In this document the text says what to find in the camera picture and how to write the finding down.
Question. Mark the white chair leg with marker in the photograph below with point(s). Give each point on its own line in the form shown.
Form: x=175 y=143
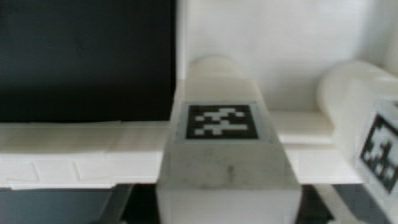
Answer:
x=358 y=101

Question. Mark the white chair seat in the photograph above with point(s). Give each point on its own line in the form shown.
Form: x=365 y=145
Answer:
x=288 y=38

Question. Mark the white chair leg block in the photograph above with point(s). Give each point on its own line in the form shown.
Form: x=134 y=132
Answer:
x=226 y=182

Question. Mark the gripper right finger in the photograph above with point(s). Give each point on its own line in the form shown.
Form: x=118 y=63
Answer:
x=315 y=214

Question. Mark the white U-shaped obstacle fence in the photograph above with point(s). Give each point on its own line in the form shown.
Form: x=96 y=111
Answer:
x=93 y=155

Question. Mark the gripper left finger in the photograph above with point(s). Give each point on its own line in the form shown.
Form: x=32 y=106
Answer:
x=121 y=205

